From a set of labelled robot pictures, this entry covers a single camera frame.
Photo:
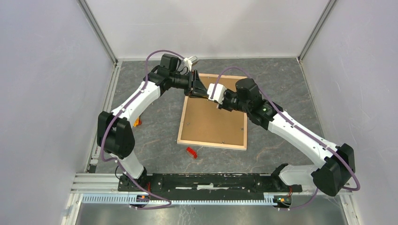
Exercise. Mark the orange blue toy block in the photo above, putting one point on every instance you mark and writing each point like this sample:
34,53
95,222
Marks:
137,122

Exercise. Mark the aluminium rail frame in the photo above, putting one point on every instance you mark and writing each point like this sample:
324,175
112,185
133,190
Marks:
310,207

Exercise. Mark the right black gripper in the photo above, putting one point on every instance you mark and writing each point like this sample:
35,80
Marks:
224,105

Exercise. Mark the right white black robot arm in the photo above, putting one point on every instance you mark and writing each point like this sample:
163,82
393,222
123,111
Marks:
332,165

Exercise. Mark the slotted cable duct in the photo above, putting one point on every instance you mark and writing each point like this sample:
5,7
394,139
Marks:
134,199

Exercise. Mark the red toy brick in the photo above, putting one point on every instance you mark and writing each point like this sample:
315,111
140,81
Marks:
191,152

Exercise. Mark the white wooden picture frame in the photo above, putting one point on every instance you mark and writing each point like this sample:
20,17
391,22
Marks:
203,124

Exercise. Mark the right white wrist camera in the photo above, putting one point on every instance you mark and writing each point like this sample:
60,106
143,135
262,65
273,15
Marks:
216,92

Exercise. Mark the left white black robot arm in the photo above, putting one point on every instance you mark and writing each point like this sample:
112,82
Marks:
114,129

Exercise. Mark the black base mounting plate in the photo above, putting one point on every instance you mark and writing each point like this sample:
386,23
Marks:
214,186

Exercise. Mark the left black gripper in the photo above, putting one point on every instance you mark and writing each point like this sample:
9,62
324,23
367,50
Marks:
199,91

